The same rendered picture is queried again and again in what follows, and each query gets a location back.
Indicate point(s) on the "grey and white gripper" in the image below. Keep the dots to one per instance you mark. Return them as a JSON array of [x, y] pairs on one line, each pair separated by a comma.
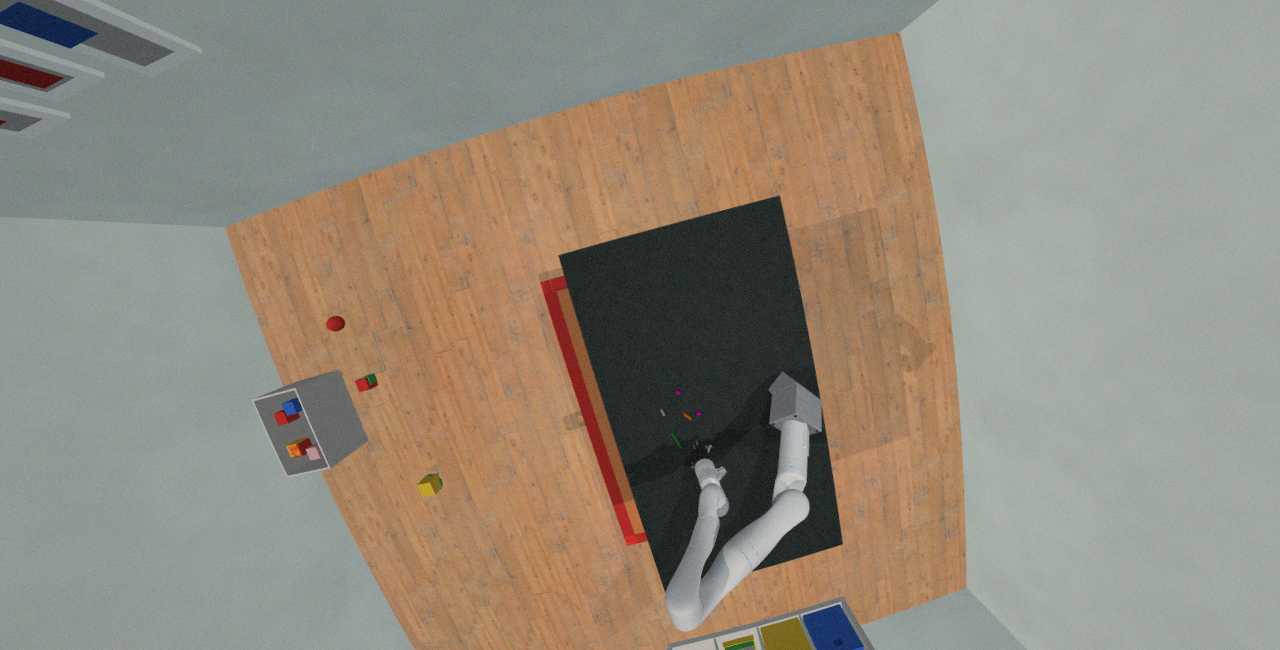
[[704, 454]]

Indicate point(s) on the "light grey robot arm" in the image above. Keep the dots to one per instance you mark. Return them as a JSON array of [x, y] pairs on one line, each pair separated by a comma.
[[750, 546]]

